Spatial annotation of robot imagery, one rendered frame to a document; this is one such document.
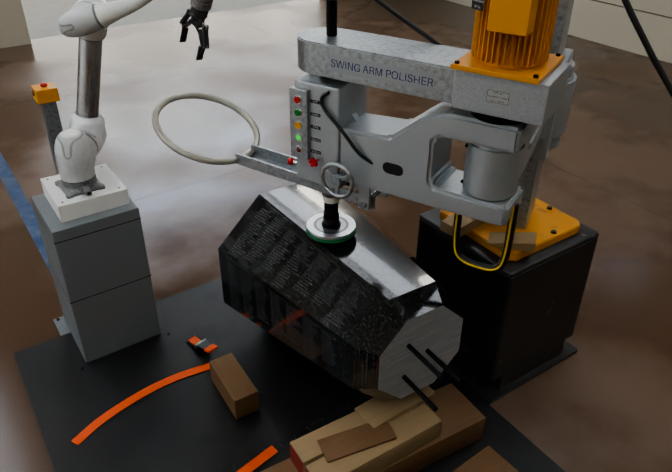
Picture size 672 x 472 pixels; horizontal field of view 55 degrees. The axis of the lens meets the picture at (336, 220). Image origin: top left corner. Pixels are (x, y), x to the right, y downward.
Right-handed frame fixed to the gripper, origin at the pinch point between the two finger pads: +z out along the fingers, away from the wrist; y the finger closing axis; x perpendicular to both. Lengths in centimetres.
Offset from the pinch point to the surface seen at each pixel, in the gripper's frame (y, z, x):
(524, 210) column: 138, 3, 89
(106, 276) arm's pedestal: 29, 104, -43
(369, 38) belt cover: 74, -51, 18
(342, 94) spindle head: 80, -34, 7
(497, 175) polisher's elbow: 140, -42, 23
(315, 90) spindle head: 72, -30, 2
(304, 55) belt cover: 63, -39, 0
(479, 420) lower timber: 190, 67, 43
